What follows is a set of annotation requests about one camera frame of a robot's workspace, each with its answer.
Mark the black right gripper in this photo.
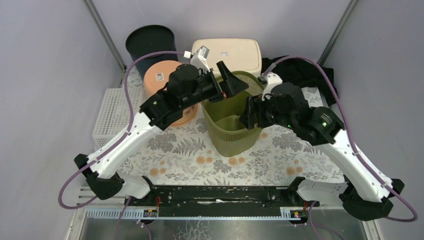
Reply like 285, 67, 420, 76
238, 93, 295, 130

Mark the cream perforated plastic basket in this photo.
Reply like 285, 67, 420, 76
192, 38, 262, 78

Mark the green ribbed waste bin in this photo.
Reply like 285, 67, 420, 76
201, 71, 264, 157

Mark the orange bucket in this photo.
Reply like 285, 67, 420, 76
143, 60, 198, 127

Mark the dark blue cylindrical bin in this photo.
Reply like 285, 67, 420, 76
125, 25, 178, 78

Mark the white perforated basket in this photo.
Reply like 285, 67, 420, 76
92, 88, 130, 151

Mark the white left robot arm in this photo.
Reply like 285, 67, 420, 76
74, 61, 249, 206

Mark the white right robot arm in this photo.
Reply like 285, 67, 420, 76
240, 82, 404, 221

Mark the floral patterned table mat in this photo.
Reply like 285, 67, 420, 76
99, 65, 346, 187

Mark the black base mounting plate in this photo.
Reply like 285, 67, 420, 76
125, 185, 312, 213

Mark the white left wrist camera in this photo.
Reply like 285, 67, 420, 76
183, 45, 210, 72

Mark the slotted aluminium cable rail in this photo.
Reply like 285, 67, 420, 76
84, 206, 304, 221

